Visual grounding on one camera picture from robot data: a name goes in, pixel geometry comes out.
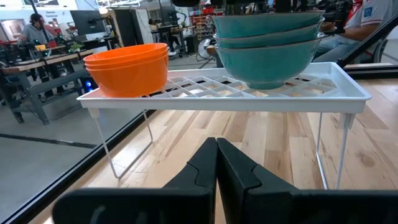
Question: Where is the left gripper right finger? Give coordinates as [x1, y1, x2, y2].
[216, 138, 398, 224]

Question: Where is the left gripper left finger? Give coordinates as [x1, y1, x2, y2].
[52, 136, 218, 224]

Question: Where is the teal ceramic patterned bowl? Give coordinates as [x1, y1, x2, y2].
[215, 32, 326, 90]
[212, 11, 325, 39]
[213, 18, 325, 49]

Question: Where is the white lattice shelf rack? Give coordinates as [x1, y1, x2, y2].
[76, 61, 373, 190]

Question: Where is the grey floor fan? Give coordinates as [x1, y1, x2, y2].
[196, 37, 216, 60]

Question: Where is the wooden workbench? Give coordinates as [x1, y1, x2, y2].
[0, 49, 94, 125]

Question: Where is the dark grey metal stand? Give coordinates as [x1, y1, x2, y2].
[337, 14, 398, 68]

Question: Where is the black monitor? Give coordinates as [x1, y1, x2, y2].
[70, 9, 106, 35]

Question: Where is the person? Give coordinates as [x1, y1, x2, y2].
[313, 0, 394, 63]
[18, 12, 57, 47]

